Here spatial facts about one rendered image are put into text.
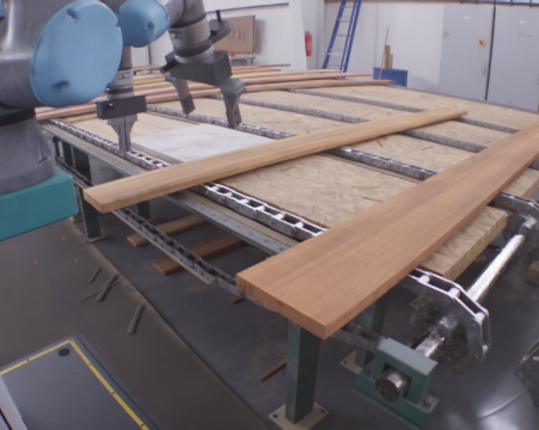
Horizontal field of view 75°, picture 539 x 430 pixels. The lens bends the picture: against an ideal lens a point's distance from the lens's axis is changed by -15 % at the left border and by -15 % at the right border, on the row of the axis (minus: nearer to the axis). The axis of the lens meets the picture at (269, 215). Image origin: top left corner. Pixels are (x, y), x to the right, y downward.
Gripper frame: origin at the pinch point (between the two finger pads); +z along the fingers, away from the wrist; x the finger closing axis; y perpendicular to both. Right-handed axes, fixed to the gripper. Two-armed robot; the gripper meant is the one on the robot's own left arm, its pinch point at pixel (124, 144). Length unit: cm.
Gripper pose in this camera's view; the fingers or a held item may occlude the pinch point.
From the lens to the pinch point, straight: 115.7
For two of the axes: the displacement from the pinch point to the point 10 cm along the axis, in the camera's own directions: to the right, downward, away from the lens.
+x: 7.3, -2.8, 6.2
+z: 0.0, 9.1, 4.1
